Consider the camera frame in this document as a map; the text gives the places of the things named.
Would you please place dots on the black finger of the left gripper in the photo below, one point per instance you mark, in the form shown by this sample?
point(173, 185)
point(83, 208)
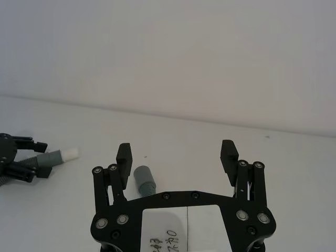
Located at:
point(31, 144)
point(26, 172)

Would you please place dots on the grey threaded plastic connector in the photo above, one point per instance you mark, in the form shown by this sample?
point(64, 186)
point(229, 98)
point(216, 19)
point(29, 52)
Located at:
point(143, 179)

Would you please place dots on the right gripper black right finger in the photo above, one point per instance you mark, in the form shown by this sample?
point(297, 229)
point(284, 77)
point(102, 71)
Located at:
point(229, 162)

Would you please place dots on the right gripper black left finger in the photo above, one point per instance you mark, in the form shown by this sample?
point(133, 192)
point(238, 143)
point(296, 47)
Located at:
point(123, 162)

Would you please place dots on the white paper label with handwriting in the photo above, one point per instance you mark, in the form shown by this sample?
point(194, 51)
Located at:
point(162, 225)

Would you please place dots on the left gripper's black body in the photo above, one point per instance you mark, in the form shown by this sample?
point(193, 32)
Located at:
point(6, 149)

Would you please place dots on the white table cloth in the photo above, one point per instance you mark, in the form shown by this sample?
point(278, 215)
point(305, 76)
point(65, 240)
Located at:
point(183, 147)

